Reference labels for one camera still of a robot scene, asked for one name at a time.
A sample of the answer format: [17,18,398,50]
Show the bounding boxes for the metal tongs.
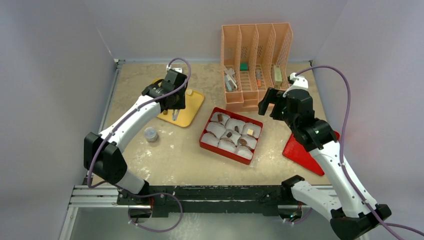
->
[172,109,180,122]

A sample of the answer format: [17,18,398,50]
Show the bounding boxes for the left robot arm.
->
[83,69,189,205]

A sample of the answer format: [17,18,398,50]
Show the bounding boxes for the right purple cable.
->
[294,65,424,240]

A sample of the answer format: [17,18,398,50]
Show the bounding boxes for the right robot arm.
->
[258,87,392,240]

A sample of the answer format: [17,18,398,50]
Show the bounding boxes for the red chocolate box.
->
[199,107,264,165]

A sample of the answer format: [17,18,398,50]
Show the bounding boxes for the stapler in organizer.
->
[224,67,238,92]

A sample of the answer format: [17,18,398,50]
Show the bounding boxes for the orange marker in organizer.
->
[255,69,262,88]

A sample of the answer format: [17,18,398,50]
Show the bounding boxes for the yellow tray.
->
[157,88,205,128]

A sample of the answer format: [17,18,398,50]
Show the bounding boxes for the peach desk organizer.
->
[220,22,293,112]

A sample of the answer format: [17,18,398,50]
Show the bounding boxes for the beige box in organizer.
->
[272,65,283,88]

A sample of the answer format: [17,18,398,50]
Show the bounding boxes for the round dark chocolate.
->
[238,138,247,146]

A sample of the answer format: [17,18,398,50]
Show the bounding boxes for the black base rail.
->
[117,175,304,218]

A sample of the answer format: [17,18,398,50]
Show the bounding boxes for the green block in organizer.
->
[239,62,249,72]

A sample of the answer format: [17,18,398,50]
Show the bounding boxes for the red box lid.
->
[282,133,325,176]

